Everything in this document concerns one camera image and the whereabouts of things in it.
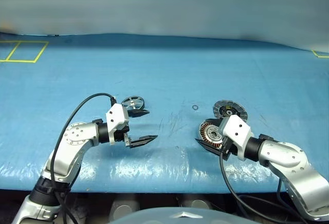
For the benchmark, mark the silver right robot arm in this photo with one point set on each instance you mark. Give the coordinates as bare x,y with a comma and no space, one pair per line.
290,162

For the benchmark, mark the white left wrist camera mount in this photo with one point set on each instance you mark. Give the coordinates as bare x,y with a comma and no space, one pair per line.
115,116

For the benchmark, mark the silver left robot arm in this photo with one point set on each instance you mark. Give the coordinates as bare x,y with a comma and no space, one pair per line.
74,136

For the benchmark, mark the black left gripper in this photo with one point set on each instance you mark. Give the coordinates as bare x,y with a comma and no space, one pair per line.
126,131

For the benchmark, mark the blue plastic table cover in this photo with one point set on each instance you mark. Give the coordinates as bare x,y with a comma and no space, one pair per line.
164,80

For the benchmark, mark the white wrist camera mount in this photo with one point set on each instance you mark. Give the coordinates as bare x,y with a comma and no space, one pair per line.
236,131
115,116

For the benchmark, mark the copper wound motor stator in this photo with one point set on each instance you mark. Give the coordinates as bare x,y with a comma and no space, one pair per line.
208,134

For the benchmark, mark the yellow tape double square outline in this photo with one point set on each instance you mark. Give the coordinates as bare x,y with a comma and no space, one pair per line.
20,61

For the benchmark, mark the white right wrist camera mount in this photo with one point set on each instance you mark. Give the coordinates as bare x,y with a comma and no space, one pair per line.
236,131

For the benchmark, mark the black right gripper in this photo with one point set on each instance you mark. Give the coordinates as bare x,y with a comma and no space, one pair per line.
227,150

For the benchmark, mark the grey robot torso dome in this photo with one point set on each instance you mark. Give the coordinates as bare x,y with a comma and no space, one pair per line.
154,216

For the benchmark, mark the silver finned motor rotor disc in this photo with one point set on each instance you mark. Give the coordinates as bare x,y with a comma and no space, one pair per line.
226,109

